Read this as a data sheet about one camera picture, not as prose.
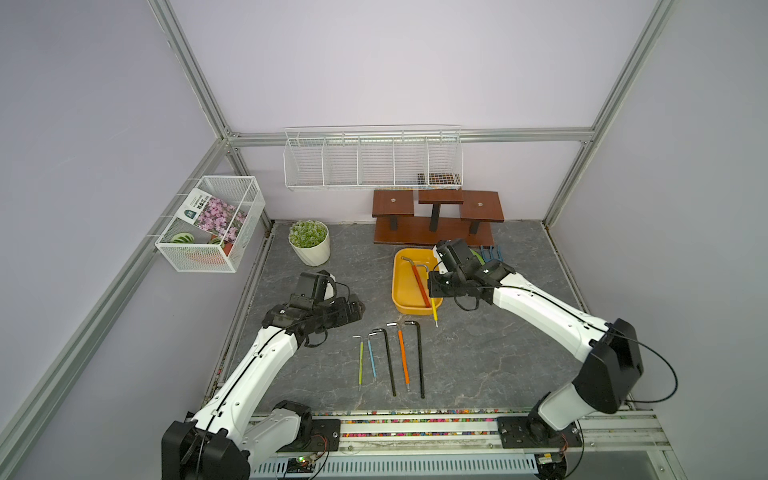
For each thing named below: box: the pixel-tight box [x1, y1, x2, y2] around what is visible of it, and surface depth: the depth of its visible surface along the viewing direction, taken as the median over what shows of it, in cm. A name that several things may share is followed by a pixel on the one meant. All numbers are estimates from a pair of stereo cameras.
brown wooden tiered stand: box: [372, 189, 505, 247], surface depth 111 cm
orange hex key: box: [386, 322, 411, 391], surface depth 88 cm
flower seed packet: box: [176, 188, 248, 243], surface depth 76 cm
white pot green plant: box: [288, 219, 331, 267], surface depth 101 cm
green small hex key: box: [352, 335, 365, 391], surface depth 88 cm
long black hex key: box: [404, 320, 426, 399], surface depth 87 cm
